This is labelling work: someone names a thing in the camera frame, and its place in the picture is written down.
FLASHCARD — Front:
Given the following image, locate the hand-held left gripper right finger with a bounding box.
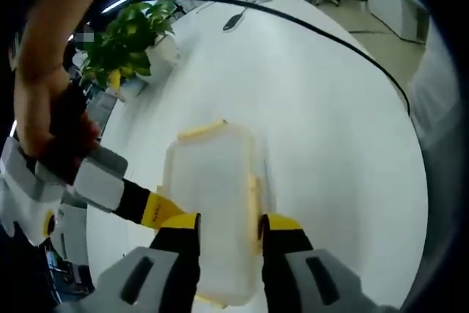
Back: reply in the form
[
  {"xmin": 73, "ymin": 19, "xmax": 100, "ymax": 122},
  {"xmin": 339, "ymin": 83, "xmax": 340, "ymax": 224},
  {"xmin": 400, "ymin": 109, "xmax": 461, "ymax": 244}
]
[{"xmin": 260, "ymin": 213, "xmax": 403, "ymax": 313}]

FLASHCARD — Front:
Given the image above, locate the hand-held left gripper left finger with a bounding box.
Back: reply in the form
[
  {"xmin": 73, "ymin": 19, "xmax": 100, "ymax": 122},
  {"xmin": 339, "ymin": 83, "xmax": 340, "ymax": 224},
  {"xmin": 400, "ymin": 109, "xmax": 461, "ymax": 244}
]
[{"xmin": 62, "ymin": 213, "xmax": 202, "ymax": 313}]

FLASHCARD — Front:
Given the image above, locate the clear plastic buckle box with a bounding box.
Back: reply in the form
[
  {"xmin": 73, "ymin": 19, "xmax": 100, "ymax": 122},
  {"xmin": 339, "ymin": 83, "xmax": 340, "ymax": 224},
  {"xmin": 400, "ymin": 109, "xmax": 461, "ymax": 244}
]
[{"xmin": 163, "ymin": 132, "xmax": 256, "ymax": 306}]

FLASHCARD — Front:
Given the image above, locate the translucent plastic container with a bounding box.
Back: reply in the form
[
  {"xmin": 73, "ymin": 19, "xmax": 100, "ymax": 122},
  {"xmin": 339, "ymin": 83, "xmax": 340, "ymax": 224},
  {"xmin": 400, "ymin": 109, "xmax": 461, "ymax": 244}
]
[{"xmin": 155, "ymin": 119, "xmax": 267, "ymax": 309}]

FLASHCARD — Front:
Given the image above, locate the person's right hand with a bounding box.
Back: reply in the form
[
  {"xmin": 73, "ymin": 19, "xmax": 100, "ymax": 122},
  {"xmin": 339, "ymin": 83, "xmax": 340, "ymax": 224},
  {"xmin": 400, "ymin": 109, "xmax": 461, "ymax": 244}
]
[{"xmin": 17, "ymin": 81, "xmax": 103, "ymax": 185}]

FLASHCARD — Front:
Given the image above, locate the green potted plant white pot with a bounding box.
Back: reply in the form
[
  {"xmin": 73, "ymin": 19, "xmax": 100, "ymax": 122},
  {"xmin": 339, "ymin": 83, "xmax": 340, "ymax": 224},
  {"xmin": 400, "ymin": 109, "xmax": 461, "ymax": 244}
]
[{"xmin": 78, "ymin": 0, "xmax": 181, "ymax": 98}]

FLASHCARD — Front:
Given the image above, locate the black flat device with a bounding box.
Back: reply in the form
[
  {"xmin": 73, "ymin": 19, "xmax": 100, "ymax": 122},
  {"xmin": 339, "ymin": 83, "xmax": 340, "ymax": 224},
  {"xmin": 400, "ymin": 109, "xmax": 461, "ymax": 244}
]
[{"xmin": 222, "ymin": 11, "xmax": 247, "ymax": 32}]

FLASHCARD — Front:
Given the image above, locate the white cabinet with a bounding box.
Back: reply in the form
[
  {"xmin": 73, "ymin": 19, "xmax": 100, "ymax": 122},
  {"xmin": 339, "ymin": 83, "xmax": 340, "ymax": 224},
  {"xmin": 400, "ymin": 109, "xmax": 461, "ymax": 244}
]
[{"xmin": 369, "ymin": 0, "xmax": 431, "ymax": 44}]

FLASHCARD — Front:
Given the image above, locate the black cable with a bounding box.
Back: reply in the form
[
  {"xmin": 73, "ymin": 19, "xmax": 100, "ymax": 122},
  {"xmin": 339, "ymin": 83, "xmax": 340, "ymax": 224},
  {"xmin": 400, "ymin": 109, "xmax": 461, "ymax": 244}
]
[{"xmin": 127, "ymin": 0, "xmax": 411, "ymax": 113}]

